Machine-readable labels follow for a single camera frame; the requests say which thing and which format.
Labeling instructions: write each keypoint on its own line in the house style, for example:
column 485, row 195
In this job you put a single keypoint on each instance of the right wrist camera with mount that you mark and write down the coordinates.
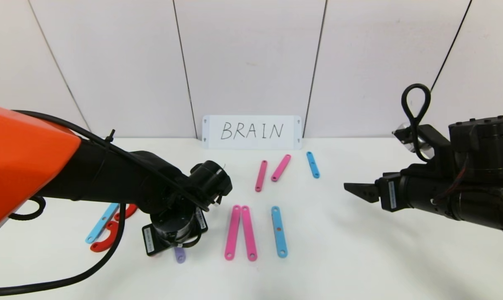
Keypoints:
column 434, row 139

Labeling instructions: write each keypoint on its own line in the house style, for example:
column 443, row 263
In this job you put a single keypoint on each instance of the white BRAIN sign board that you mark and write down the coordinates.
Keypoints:
column 251, row 120

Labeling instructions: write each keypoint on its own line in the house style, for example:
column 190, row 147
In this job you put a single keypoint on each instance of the cyan long flat bar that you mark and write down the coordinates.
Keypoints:
column 97, row 229
column 279, row 237

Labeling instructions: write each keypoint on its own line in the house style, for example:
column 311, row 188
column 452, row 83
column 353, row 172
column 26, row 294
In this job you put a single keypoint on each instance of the cyan short bar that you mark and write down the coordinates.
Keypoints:
column 313, row 164

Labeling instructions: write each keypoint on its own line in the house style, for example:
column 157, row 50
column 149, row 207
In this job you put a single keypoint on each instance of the large red arc piece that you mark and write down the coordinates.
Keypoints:
column 130, row 210
column 105, row 243

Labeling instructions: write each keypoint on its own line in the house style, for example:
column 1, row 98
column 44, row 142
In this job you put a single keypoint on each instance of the pink long bar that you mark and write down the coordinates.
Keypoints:
column 248, row 233
column 261, row 176
column 233, row 232

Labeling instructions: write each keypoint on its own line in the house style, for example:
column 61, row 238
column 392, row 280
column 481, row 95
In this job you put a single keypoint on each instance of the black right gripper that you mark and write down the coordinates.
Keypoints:
column 390, row 194

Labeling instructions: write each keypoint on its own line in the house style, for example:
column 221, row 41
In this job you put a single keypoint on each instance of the pink short bar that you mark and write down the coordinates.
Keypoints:
column 281, row 168

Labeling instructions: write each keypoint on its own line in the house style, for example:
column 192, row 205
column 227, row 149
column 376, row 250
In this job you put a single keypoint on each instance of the purple short bar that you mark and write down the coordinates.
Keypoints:
column 180, row 256

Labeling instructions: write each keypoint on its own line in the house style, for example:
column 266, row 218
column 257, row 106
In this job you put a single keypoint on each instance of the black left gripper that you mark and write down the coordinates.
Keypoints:
column 151, row 241

